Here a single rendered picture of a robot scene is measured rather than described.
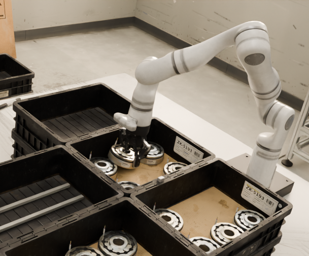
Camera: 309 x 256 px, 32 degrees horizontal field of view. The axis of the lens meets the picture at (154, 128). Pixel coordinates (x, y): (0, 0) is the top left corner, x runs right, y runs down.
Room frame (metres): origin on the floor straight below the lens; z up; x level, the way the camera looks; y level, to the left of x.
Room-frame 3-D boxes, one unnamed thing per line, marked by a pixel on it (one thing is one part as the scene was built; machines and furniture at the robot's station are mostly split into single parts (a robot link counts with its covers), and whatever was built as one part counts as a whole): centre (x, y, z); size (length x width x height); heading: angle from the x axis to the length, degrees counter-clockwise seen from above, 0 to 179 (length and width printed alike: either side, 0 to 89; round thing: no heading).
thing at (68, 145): (1.44, 0.02, 0.92); 0.40 x 0.30 x 0.02; 140
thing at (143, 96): (1.48, 0.05, 1.14); 0.09 x 0.07 x 0.15; 171
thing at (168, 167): (1.47, -0.11, 0.86); 0.10 x 0.10 x 0.01
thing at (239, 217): (1.28, -0.34, 0.86); 0.10 x 0.10 x 0.01
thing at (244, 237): (1.24, -0.21, 0.92); 0.40 x 0.30 x 0.02; 140
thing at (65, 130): (1.63, 0.25, 0.87); 0.40 x 0.30 x 0.11; 140
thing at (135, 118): (1.45, 0.06, 1.05); 0.11 x 0.09 x 0.06; 139
